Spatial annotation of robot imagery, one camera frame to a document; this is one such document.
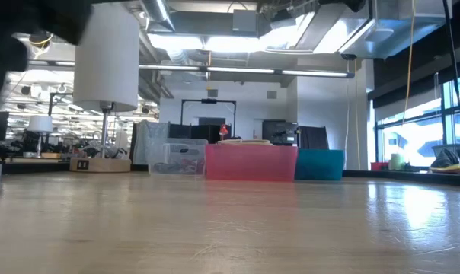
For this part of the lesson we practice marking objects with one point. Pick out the black yellow fabric bundle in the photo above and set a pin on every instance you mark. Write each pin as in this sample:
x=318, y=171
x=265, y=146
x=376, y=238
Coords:
x=445, y=161

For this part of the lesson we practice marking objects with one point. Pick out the black frame rail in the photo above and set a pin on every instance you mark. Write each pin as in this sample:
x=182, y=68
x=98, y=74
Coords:
x=405, y=177
x=32, y=167

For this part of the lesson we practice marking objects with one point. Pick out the clear plastic bin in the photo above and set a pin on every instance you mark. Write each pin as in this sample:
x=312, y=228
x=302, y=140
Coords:
x=176, y=152

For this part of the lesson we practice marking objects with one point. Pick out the red desk lamp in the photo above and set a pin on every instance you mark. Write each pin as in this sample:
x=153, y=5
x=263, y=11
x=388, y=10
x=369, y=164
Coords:
x=223, y=131

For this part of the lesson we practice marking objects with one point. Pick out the round silver duct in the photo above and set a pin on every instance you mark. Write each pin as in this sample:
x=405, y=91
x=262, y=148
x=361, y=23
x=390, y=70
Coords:
x=157, y=11

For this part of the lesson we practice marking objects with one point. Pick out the translucent plastic sheet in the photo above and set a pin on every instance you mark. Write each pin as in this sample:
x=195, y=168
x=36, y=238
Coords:
x=150, y=131

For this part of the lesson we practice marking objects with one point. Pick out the silver ventilation duct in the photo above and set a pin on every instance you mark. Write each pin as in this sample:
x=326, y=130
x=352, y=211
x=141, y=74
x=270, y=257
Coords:
x=367, y=38

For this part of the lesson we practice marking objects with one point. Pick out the red box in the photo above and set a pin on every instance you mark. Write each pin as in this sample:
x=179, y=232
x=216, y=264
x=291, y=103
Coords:
x=378, y=166

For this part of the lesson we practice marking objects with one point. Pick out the pale green cup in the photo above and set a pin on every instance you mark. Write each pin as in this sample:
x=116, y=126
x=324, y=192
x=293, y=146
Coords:
x=396, y=160

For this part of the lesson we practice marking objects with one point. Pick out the black metal stand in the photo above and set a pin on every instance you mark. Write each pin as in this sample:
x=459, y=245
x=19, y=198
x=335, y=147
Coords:
x=51, y=104

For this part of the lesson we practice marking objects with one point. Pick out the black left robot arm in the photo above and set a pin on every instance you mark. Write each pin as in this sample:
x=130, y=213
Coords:
x=9, y=23

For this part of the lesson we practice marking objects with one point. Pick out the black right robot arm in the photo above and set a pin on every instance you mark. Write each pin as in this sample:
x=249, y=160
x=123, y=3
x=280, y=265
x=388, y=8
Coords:
x=344, y=4

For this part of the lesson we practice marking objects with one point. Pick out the white lamp with wooden base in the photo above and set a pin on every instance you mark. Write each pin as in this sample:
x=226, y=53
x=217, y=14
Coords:
x=108, y=57

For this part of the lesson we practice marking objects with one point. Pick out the black gantry frame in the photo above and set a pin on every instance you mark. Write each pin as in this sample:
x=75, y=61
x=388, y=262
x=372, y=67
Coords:
x=208, y=100

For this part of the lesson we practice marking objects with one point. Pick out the grey ceiling box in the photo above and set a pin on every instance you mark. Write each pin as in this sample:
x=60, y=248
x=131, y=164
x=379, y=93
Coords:
x=245, y=21

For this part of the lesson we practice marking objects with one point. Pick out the black dome camera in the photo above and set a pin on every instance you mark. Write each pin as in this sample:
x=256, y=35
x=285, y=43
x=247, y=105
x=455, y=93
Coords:
x=348, y=57

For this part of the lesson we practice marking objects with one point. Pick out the black ceiling device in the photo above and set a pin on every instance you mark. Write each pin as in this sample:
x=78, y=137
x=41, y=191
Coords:
x=41, y=39

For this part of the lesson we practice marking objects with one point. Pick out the small white lamp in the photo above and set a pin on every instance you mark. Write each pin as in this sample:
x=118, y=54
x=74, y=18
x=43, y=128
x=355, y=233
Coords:
x=39, y=123

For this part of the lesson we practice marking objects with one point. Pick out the teal plastic bin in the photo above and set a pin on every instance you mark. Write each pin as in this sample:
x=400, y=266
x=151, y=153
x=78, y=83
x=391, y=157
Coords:
x=319, y=165

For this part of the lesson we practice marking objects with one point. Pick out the black curtain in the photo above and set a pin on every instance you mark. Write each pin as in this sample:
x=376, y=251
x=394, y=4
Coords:
x=313, y=137

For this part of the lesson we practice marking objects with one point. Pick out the black equipment box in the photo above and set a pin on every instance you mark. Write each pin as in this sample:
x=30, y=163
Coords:
x=279, y=131

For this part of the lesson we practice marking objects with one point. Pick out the black divider panel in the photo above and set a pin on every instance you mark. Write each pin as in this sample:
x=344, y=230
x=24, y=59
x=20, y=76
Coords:
x=192, y=131

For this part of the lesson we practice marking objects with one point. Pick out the long ceiling light fixture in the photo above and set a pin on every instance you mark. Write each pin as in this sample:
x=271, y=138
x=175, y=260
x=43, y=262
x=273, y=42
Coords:
x=310, y=72

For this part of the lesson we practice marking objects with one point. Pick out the pink plastic bin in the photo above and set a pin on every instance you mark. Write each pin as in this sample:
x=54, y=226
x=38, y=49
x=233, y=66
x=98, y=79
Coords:
x=253, y=163

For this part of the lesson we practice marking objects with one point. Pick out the grey wall vent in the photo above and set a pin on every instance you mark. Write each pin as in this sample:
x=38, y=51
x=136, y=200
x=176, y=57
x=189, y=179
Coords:
x=271, y=94
x=212, y=93

